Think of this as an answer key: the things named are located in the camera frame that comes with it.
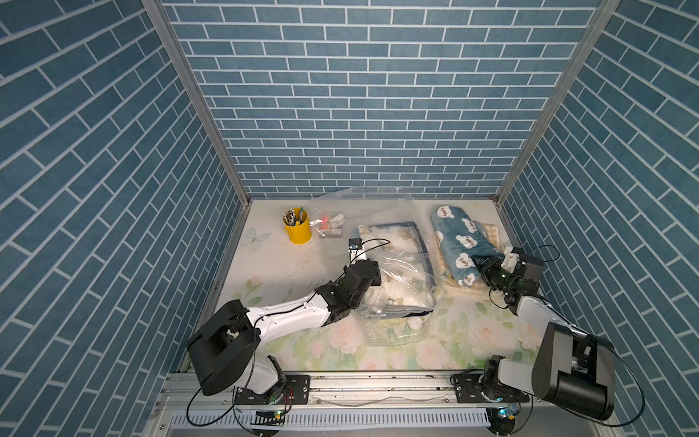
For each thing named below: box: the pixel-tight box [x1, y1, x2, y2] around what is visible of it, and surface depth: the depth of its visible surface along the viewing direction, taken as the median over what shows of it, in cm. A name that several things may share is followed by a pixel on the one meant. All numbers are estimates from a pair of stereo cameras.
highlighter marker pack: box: [319, 215, 343, 237], surface depth 110 cm
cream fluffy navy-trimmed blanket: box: [358, 222, 437, 318], surface depth 86 cm
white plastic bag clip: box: [329, 213, 347, 229], surface depth 110 cm
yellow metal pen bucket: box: [283, 207, 313, 245], surface depth 106 cm
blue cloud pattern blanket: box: [431, 205, 506, 287], surface depth 98 cm
